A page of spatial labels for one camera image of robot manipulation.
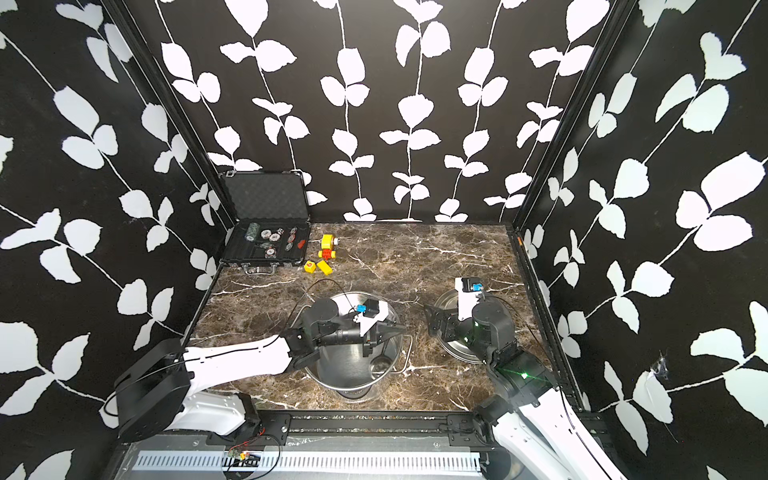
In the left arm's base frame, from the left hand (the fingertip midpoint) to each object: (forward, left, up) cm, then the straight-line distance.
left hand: (403, 325), depth 68 cm
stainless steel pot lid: (+2, -17, -23) cm, 29 cm away
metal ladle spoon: (-3, +6, -18) cm, 19 cm away
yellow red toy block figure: (+41, +25, -19) cm, 51 cm away
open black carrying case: (+55, +48, -20) cm, 76 cm away
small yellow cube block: (+33, +30, -21) cm, 49 cm away
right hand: (+6, -9, +1) cm, 10 cm away
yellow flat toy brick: (+34, +25, -23) cm, 48 cm away
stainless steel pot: (-1, +17, -25) cm, 30 cm away
